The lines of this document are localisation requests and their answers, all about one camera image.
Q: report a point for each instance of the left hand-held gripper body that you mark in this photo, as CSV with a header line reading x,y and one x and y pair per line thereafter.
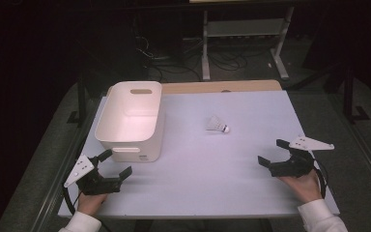
x,y
91,183

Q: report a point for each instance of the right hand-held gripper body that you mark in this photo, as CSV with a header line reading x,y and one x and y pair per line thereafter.
x,y
294,164

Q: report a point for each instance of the person's left hand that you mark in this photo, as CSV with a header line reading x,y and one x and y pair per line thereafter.
x,y
90,202

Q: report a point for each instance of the person's right hand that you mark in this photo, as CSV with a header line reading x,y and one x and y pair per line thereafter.
x,y
302,187

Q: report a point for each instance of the white plastic storage bin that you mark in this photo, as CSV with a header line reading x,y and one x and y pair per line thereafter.
x,y
132,122

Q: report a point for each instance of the white table mat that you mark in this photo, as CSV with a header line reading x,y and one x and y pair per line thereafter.
x,y
206,174

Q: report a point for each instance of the black metal stand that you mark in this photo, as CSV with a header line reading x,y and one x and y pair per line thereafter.
x,y
351,96
81,100

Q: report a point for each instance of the white shuttlecock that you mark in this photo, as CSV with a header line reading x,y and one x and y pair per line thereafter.
x,y
217,124

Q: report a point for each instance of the white metal desk frame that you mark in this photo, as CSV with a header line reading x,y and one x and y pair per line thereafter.
x,y
244,29

